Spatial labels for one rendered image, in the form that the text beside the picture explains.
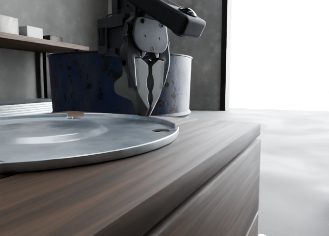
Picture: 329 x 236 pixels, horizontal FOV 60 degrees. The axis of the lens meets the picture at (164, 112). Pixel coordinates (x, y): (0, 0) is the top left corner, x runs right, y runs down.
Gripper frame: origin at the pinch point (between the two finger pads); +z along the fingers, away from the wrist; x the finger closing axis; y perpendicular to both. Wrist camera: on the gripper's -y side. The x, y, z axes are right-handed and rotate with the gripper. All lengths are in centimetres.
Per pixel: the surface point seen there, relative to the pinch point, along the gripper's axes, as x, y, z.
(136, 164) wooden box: 17.5, -15.3, 1.3
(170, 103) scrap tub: -25.6, 16.3, 0.9
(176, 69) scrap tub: -27.7, 15.9, -7.6
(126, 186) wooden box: 20.8, -17.9, 1.3
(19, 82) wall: -123, 328, -5
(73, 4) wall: -217, 353, -120
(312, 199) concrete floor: -76, -7, 36
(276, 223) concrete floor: -51, -3, 36
